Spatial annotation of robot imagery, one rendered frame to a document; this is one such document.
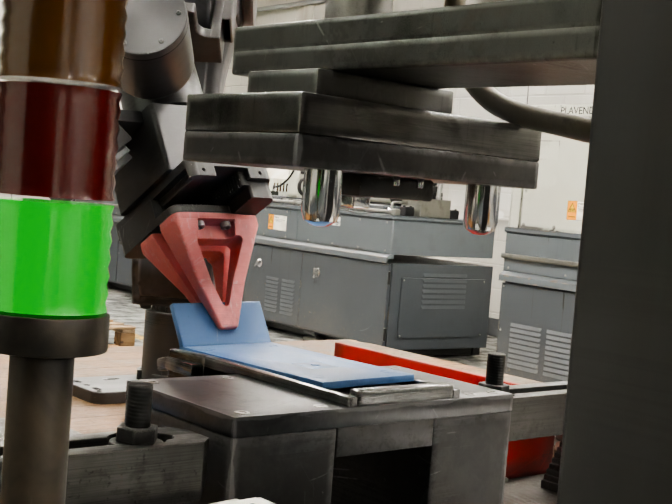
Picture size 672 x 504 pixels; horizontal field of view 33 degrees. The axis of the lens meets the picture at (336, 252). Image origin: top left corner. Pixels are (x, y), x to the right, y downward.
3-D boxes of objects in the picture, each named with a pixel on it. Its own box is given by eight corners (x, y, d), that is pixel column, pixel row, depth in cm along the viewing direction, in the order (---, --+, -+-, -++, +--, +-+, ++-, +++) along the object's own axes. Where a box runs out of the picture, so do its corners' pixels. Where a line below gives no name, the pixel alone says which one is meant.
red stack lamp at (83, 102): (79, 196, 38) (85, 96, 38) (137, 203, 35) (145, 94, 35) (-31, 189, 36) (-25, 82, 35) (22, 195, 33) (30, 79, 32)
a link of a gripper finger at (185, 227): (203, 317, 70) (166, 183, 73) (147, 360, 75) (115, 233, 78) (288, 313, 75) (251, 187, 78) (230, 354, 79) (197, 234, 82)
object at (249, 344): (254, 344, 77) (257, 300, 77) (414, 381, 66) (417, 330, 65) (167, 349, 72) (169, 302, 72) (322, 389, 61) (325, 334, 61)
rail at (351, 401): (209, 396, 69) (212, 355, 69) (354, 444, 59) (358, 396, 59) (200, 396, 68) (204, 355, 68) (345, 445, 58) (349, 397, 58)
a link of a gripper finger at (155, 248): (221, 303, 69) (183, 167, 72) (162, 347, 73) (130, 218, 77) (307, 300, 73) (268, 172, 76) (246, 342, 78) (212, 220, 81)
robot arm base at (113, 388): (289, 309, 108) (245, 300, 113) (101, 311, 95) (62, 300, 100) (282, 391, 109) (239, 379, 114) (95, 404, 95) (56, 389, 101)
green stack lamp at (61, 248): (72, 300, 38) (78, 201, 38) (129, 315, 35) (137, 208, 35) (-38, 300, 36) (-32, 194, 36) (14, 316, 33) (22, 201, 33)
